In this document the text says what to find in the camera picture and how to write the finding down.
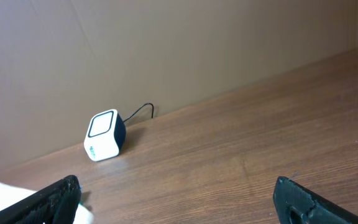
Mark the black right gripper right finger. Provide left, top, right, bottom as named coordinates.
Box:
left=273, top=176, right=358, bottom=224

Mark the black scanner cable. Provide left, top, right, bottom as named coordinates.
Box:
left=122, top=102, right=155, bottom=123

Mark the white barcode scanner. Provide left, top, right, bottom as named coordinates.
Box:
left=83, top=109, right=126, bottom=162

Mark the beige plastic food pouch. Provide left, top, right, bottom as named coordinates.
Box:
left=0, top=182, right=94, bottom=224

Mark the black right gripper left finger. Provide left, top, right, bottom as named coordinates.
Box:
left=0, top=175, right=81, bottom=224

